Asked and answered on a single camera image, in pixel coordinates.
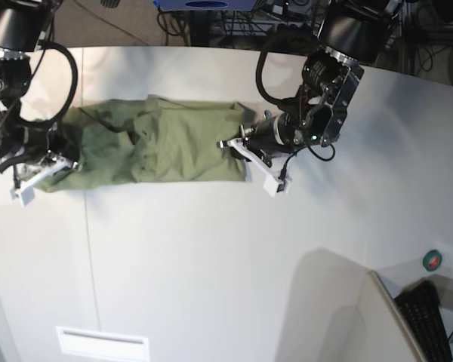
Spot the black power strip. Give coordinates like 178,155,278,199
276,22,317,38

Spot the green t-shirt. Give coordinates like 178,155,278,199
36,97,246,193

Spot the blue box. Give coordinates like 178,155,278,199
153,0,266,11

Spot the black keyboard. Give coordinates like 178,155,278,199
394,279,453,362

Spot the white table slot plate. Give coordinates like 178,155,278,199
56,326,150,362

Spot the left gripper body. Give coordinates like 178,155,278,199
217,110,305,197

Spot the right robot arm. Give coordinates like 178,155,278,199
0,1,79,207

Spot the green tape roll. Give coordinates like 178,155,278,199
422,250,442,272

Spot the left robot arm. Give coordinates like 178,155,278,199
218,1,403,196

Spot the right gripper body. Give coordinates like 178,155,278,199
0,127,79,207

